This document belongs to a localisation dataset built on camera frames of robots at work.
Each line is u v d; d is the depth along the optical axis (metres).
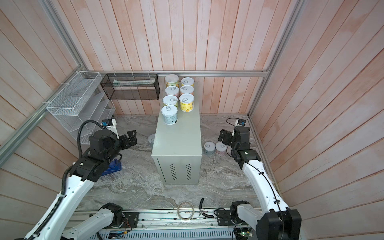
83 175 0.45
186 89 0.77
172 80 0.78
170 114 0.65
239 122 0.68
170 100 0.72
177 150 0.60
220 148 0.95
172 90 0.77
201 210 0.77
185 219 0.73
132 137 0.62
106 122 0.58
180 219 0.75
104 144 0.49
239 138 0.57
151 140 0.98
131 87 1.05
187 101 0.72
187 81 0.82
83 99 0.77
